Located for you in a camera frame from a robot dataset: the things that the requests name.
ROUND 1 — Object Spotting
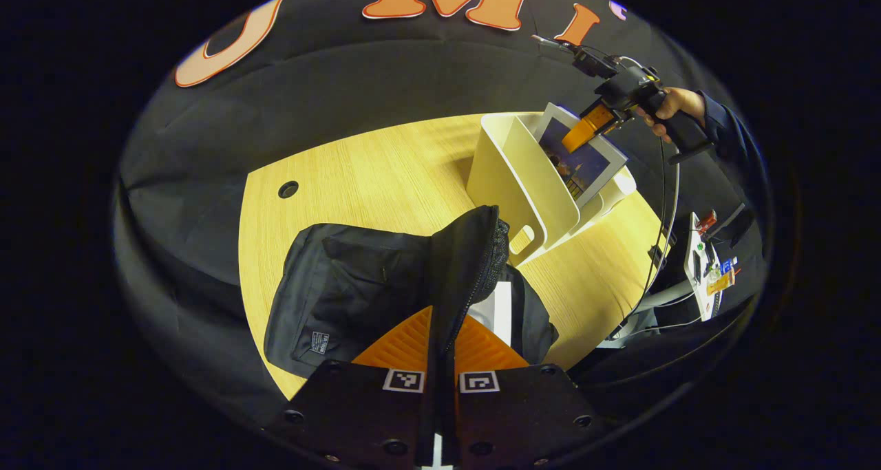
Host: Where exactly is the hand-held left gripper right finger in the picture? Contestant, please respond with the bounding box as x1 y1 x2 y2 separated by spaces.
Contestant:
451 315 604 467

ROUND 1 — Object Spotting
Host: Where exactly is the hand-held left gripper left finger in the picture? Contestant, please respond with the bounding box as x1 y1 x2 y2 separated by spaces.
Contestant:
265 306 436 467

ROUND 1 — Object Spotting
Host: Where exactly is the blue book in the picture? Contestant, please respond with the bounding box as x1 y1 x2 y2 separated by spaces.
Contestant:
533 103 628 209

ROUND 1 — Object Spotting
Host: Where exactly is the white bookshelf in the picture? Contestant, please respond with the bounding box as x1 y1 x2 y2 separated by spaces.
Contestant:
466 112 637 268

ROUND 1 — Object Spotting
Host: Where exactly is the white book with grey spine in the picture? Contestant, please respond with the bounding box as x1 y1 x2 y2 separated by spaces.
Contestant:
470 281 513 347

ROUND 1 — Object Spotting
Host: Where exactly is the black schoolbag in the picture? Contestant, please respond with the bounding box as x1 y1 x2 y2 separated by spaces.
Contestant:
264 205 560 381

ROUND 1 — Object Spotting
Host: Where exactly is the white board with small parts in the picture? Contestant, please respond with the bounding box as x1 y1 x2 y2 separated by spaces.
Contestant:
683 209 743 321

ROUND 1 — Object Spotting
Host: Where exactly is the black backdrop cloth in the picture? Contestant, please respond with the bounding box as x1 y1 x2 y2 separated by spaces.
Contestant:
114 0 765 429

